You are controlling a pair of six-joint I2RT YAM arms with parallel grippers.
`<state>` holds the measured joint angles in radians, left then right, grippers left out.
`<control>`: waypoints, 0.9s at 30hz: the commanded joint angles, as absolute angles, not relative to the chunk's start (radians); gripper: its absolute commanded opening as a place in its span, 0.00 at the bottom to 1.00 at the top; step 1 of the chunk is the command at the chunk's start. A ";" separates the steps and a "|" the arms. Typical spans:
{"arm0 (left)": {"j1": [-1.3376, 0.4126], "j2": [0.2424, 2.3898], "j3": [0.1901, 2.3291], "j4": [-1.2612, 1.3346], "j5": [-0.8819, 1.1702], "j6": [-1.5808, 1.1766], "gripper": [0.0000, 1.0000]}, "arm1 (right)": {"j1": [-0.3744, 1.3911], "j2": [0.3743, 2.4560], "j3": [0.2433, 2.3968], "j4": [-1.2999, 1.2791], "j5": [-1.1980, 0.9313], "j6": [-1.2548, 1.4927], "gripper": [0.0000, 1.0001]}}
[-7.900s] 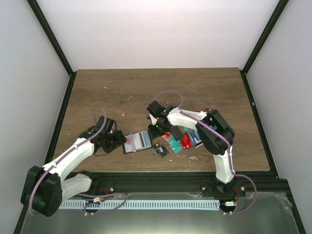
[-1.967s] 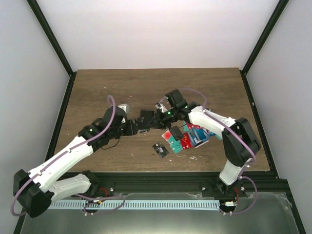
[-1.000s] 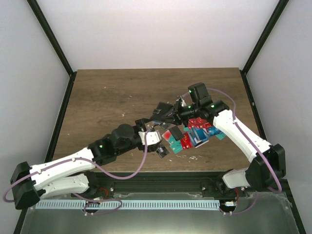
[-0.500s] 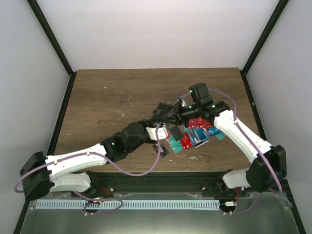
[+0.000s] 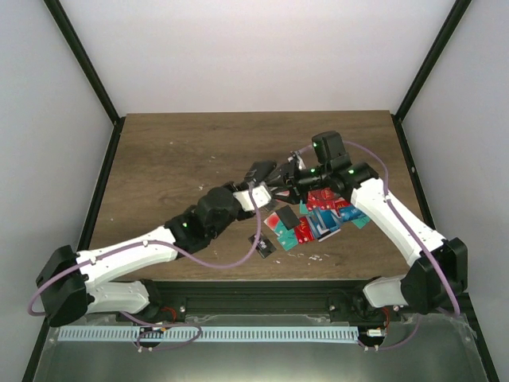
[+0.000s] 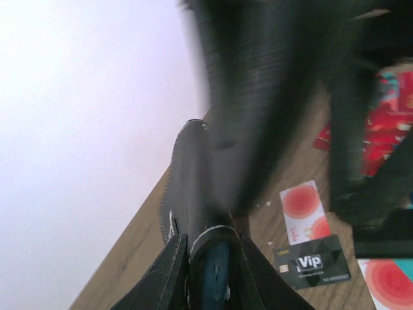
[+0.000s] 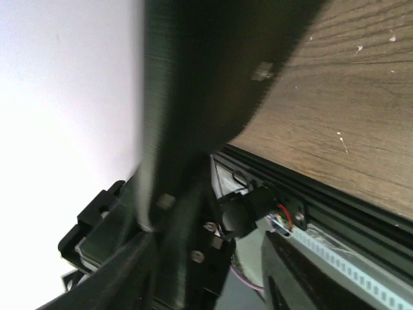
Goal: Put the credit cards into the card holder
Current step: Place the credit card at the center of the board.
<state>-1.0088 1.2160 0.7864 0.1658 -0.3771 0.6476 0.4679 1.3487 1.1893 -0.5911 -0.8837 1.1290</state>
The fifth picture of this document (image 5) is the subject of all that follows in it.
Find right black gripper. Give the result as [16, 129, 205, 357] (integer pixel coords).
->
[262, 159, 332, 205]

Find black leather card holder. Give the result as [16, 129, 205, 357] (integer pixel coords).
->
[243, 160, 277, 184]

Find plain black card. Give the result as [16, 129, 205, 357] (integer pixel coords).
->
[276, 205, 300, 231]

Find white card red circle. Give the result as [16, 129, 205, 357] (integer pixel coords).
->
[264, 212, 286, 236]

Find red card with gold text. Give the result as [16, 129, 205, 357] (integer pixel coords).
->
[293, 216, 316, 244]

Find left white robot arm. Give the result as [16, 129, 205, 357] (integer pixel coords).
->
[28, 182, 271, 327]

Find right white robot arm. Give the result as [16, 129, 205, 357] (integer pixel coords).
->
[265, 131, 468, 321]

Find teal card upper pile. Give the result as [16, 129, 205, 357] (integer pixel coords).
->
[278, 230, 299, 251]

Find black VIP card centre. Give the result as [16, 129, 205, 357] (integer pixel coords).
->
[248, 233, 276, 259]

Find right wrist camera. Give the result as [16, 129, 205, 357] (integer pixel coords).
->
[288, 150, 306, 170]

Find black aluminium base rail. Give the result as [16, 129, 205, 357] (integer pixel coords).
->
[51, 280, 470, 319]

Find light blue cable duct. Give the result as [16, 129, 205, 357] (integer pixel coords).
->
[58, 325, 359, 344]

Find right black frame post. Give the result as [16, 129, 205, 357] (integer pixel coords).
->
[392, 0, 472, 123]

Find black frame post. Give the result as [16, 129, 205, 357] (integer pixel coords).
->
[43, 0, 120, 125]
[392, 0, 472, 123]

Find left black frame post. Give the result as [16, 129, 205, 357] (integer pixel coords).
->
[43, 0, 120, 125]

